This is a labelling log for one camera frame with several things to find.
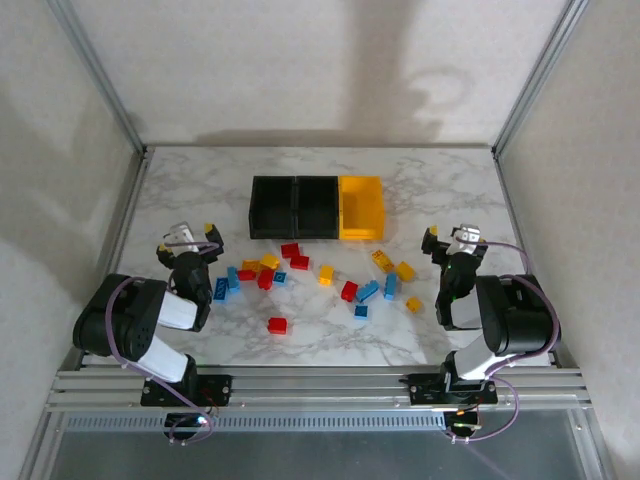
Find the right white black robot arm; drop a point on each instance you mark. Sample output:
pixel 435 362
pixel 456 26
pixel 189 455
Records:
pixel 515 320

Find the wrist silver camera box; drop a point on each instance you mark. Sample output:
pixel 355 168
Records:
pixel 467 234
pixel 180 234

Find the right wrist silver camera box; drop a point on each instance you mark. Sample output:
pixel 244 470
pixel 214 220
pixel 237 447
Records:
pixel 467 234

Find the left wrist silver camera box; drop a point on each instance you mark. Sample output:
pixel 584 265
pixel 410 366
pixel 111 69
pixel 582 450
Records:
pixel 180 234

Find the yellow plastic storage bin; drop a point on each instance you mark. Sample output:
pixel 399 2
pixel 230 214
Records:
pixel 360 210

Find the wide aluminium base rail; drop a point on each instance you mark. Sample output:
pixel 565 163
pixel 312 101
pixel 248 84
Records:
pixel 320 390

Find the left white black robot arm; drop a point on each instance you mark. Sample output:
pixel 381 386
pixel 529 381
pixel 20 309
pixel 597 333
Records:
pixel 120 320

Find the aluminium side rail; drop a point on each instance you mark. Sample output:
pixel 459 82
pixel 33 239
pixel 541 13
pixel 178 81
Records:
pixel 122 225
pixel 516 210

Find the grey lower panel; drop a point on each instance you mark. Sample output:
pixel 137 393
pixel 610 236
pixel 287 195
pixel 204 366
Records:
pixel 320 455

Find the aluminium frame post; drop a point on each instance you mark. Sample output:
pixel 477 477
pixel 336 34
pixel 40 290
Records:
pixel 538 75
pixel 99 75

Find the curved yellow lego brick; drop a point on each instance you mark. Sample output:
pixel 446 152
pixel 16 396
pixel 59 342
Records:
pixel 383 260

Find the small black control board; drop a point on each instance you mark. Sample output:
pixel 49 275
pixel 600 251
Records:
pixel 182 421
pixel 462 422

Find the black plastic storage bin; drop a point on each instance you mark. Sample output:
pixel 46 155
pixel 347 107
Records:
pixel 317 207
pixel 272 207

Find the printed yellow lego brick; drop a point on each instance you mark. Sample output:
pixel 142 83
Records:
pixel 250 265

